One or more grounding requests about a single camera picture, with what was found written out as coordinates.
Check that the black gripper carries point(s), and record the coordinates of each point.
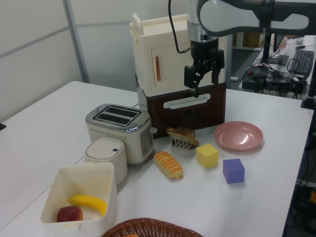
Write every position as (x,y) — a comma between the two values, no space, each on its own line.
(205,54)

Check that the yellow banana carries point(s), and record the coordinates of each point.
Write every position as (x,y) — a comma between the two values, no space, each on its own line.
(93,202)

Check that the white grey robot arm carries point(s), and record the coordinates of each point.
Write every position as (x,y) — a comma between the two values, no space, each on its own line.
(222,14)

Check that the white square plastic container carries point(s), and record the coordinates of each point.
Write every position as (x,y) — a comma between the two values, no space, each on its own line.
(81,180)

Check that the cardboard box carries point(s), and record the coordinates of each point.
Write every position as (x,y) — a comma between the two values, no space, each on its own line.
(250,39)

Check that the dark brown drawer base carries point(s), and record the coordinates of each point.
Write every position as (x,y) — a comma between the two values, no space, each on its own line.
(168,118)

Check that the cream toy cabinet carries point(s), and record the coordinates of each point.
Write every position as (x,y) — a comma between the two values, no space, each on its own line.
(143,61)

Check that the black monitor stand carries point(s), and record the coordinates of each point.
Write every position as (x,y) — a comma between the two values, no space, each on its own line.
(272,56)

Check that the brown bread slice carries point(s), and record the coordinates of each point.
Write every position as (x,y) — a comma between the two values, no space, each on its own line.
(182,135)

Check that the pink plate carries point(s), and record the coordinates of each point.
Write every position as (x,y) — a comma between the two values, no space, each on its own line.
(238,135)

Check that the yellow cube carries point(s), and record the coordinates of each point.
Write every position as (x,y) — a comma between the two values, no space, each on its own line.
(207,155)

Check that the black keyboard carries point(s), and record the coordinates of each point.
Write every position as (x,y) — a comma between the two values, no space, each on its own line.
(301,60)

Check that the purple cube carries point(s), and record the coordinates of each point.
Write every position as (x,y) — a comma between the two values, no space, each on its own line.
(233,171)

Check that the cream chrome toaster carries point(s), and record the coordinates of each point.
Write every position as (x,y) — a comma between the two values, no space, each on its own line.
(116,138)

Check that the small white lidded bin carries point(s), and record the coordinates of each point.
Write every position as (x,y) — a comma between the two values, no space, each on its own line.
(103,150)

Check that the brown wicker basket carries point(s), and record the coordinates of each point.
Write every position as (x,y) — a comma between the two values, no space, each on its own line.
(148,227)

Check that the red apple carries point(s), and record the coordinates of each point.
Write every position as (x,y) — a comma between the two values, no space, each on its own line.
(69,214)

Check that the black clamp block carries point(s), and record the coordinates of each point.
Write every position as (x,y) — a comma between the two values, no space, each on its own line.
(2,126)

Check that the black pole clamp mount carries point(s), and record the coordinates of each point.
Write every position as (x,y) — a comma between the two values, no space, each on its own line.
(309,98)

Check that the grey partition post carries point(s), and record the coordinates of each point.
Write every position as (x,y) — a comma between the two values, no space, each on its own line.
(79,49)

